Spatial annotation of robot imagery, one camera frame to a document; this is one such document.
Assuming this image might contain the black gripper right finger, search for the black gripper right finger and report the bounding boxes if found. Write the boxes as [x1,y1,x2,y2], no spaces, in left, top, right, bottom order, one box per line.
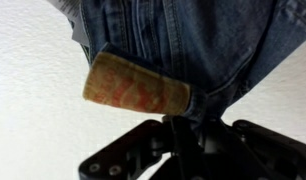
[199,117,306,180]

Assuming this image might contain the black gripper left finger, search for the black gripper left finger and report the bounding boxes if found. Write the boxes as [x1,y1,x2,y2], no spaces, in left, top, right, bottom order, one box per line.
[77,114,182,180]

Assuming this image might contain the blue denim jeans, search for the blue denim jeans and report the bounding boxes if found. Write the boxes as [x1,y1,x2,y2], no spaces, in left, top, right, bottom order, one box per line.
[47,0,306,134]

